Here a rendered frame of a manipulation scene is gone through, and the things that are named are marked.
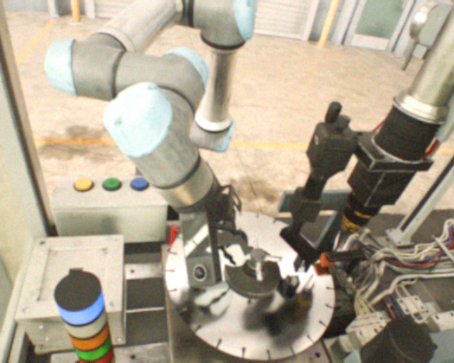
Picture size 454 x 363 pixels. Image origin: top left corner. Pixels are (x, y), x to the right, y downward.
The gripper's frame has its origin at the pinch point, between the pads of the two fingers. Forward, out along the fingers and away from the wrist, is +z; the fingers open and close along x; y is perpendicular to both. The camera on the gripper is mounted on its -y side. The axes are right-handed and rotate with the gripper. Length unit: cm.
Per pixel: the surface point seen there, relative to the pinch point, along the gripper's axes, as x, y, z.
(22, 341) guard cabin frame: 41.7, -15.8, -4.4
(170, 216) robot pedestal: 42, 39, 33
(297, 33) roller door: 3, 616, 244
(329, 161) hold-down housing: -18.8, 8.3, -13.7
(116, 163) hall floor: 129, 124, 70
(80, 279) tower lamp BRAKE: 6.0, -14.2, -26.9
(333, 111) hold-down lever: -20.7, 14.5, -17.7
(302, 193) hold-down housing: -13.5, 8.6, -6.8
